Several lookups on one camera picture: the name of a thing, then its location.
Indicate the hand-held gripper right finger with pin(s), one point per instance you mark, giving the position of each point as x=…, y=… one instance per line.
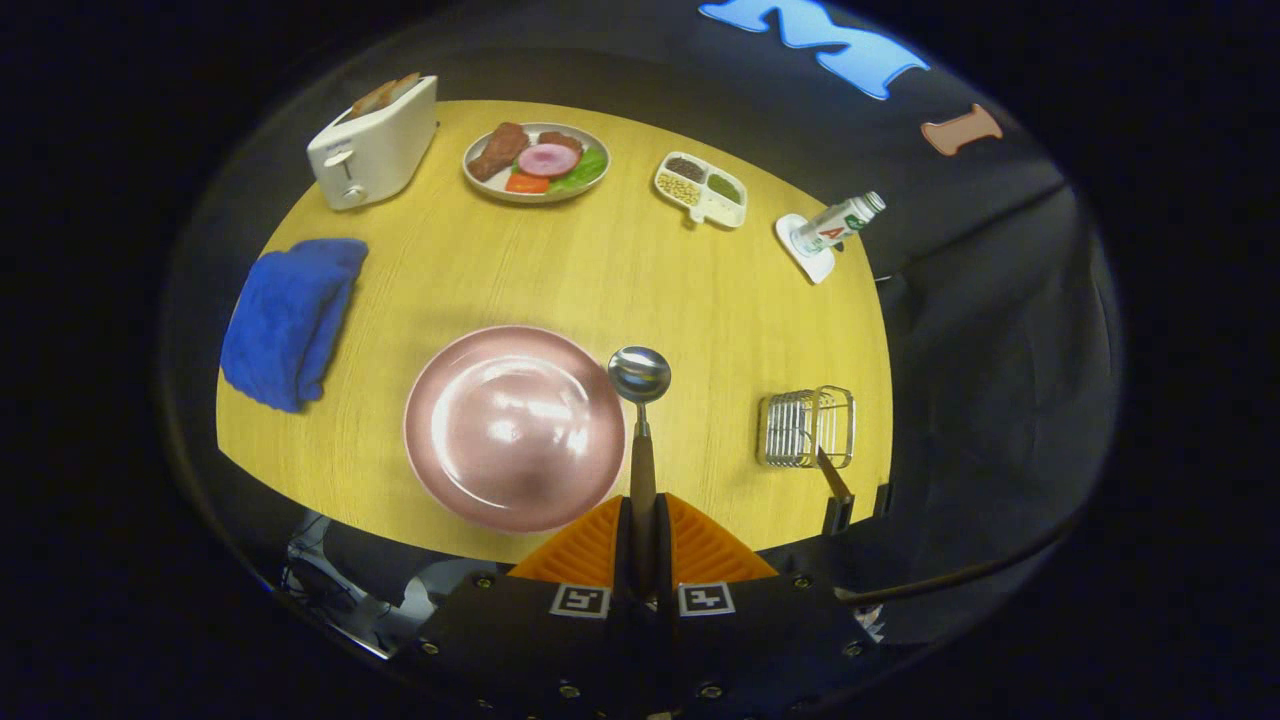
x=665, y=560

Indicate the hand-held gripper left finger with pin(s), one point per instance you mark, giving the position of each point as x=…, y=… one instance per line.
x=622, y=560

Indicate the pink round plate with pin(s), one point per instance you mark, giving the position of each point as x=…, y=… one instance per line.
x=500, y=430

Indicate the black table edge clamp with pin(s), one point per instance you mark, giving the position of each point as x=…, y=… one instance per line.
x=883, y=500
x=838, y=515

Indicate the white square coaster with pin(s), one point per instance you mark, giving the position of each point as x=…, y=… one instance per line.
x=815, y=268

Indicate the white divided bean dish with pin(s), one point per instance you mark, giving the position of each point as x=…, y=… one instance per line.
x=725, y=212

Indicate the small white labelled bottle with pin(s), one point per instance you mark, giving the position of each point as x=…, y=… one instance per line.
x=838, y=224

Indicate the red tomato slice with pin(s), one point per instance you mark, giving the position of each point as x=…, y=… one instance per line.
x=527, y=184

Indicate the green lettuce leaf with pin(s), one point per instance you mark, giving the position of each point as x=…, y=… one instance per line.
x=588, y=168

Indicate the white food plate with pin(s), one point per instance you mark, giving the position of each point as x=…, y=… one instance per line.
x=485, y=188

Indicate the pink ham slice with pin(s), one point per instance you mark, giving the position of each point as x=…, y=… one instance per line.
x=548, y=160

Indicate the blue towel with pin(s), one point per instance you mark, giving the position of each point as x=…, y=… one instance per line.
x=290, y=320

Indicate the small brown meat piece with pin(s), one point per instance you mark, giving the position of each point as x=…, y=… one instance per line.
x=560, y=140

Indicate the large brown meat piece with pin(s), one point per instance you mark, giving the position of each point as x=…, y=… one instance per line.
x=497, y=150

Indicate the white toaster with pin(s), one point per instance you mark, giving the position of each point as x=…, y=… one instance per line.
x=385, y=150

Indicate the brown toast slice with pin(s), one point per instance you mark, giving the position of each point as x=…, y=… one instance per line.
x=404, y=85
x=370, y=96

